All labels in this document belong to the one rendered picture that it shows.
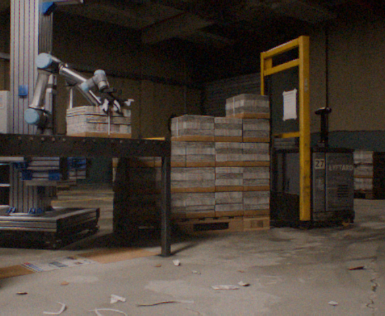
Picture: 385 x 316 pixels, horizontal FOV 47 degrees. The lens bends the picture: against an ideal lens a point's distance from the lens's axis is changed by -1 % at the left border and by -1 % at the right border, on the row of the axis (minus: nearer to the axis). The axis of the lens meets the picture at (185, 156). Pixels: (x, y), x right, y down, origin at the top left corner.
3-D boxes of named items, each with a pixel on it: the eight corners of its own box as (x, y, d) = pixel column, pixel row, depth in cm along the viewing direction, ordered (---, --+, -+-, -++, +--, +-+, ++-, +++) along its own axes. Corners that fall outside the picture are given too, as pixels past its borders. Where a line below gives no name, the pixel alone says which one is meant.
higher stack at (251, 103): (224, 225, 452) (224, 99, 454) (250, 224, 463) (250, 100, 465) (243, 231, 416) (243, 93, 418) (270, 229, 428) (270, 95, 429)
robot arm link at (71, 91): (64, 131, 399) (65, 71, 400) (64, 132, 414) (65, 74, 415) (78, 131, 403) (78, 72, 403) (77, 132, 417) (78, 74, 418)
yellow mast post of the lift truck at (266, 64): (260, 212, 489) (260, 53, 491) (268, 211, 493) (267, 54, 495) (265, 212, 481) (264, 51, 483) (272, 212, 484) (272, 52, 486)
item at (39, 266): (74, 256, 305) (74, 255, 305) (95, 263, 284) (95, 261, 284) (20, 264, 281) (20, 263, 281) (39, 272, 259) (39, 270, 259)
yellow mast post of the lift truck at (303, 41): (297, 219, 428) (296, 37, 430) (305, 218, 431) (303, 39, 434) (303, 220, 420) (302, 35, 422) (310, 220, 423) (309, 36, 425)
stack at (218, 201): (111, 232, 409) (112, 141, 410) (225, 225, 453) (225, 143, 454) (122, 239, 373) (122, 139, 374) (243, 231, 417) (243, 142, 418)
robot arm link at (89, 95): (72, 66, 391) (110, 108, 399) (72, 69, 402) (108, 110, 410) (62, 74, 389) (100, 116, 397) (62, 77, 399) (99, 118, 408)
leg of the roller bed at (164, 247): (166, 254, 312) (166, 157, 313) (172, 255, 308) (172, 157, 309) (160, 255, 308) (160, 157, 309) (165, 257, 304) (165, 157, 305)
